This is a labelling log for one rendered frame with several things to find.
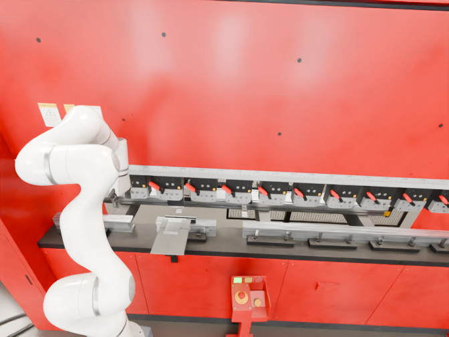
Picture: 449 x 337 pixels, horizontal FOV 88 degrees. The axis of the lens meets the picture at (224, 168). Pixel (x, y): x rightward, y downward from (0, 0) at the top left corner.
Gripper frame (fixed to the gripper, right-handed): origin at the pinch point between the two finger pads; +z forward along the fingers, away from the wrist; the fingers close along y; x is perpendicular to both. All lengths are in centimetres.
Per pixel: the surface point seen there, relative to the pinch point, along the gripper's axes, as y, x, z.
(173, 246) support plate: -8.9, 23.0, 29.2
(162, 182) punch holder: -21.3, 10.7, -2.7
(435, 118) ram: -43, 138, -52
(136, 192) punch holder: -19.5, -5.0, 6.2
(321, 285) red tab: -40, 114, 62
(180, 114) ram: -19, 22, -42
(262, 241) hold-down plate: -37, 72, 34
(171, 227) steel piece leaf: -21.8, 15.6, 27.2
